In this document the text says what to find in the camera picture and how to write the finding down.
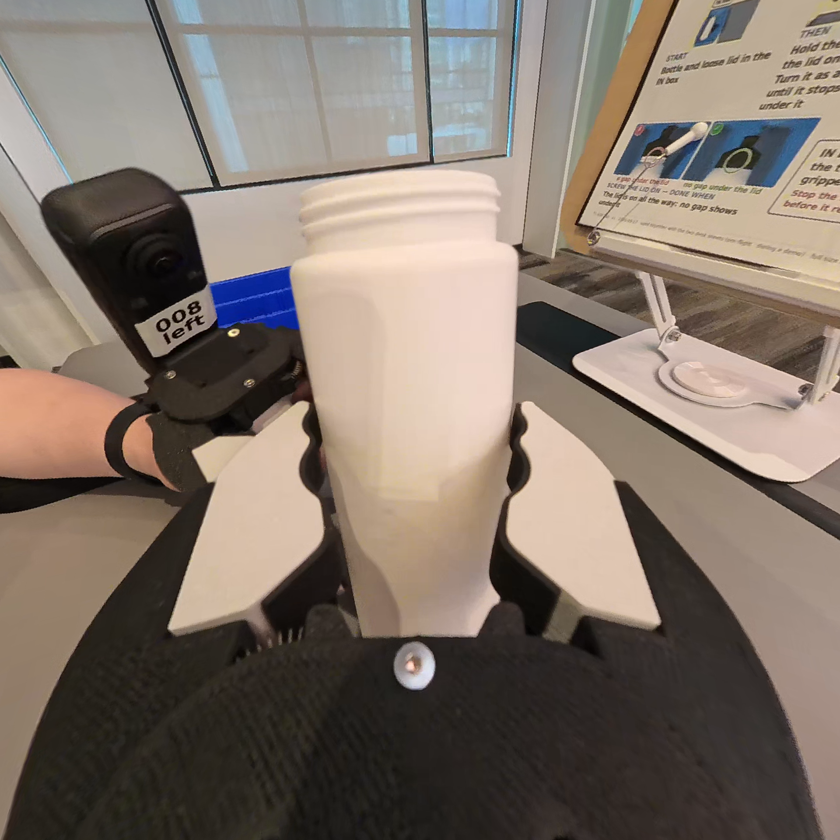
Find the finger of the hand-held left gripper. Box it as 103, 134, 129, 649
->
192, 433, 256, 485

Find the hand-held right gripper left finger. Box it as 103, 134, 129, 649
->
167, 402, 345, 647

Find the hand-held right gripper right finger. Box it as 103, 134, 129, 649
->
493, 402, 662, 644

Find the blue plastic bin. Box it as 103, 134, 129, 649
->
209, 268, 299, 329

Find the white plastic bottle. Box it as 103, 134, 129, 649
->
289, 169, 519, 639

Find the person's left forearm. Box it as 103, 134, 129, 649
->
0, 367, 132, 476

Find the person's left hand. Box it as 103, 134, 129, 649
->
123, 416, 181, 491

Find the black wristband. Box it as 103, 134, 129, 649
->
104, 402, 158, 483

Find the large window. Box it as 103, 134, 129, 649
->
0, 0, 519, 191

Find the instruction board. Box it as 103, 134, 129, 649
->
561, 0, 840, 309

